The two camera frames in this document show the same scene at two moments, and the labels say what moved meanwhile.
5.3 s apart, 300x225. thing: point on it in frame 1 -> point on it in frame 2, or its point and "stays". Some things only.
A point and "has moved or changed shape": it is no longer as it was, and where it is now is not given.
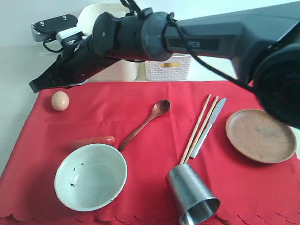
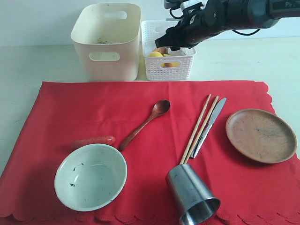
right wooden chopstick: x=201 y=130 stays
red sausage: x=102 y=139 stays
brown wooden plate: x=259 y=136 stays
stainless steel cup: x=194 y=205 stays
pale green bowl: x=89 y=177 stays
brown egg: x=60 y=101 has moved or changed shape
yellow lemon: x=171 y=64 has moved or changed shape
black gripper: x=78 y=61 -> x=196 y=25
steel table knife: x=215 y=113 stays
